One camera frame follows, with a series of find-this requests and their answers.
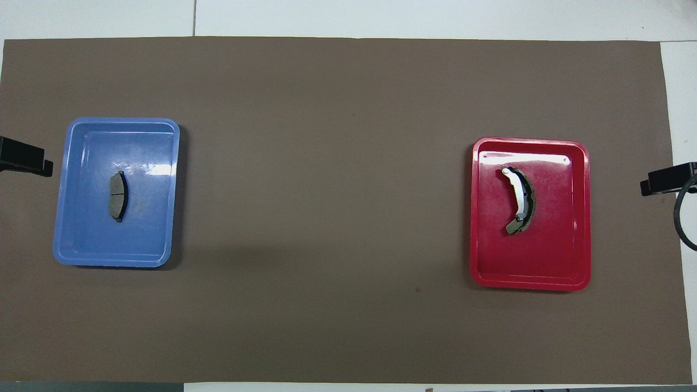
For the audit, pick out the brown table mat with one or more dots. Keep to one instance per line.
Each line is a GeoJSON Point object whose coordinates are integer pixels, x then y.
{"type": "Point", "coordinates": [348, 163]}

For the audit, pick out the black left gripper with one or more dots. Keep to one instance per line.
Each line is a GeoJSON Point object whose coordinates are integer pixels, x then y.
{"type": "Point", "coordinates": [19, 152]}

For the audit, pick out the grey brake pad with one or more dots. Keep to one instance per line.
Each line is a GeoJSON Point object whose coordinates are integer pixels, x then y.
{"type": "Point", "coordinates": [116, 198]}

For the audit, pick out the blue plastic tray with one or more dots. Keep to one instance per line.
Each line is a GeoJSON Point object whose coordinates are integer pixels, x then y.
{"type": "Point", "coordinates": [141, 228]}

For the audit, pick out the red plastic tray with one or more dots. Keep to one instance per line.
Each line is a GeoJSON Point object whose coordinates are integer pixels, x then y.
{"type": "Point", "coordinates": [555, 245]}

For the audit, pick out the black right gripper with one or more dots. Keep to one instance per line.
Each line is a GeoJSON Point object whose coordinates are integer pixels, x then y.
{"type": "Point", "coordinates": [675, 173]}

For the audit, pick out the curved brake shoe silver web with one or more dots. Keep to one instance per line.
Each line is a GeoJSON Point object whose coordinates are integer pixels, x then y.
{"type": "Point", "coordinates": [520, 193]}

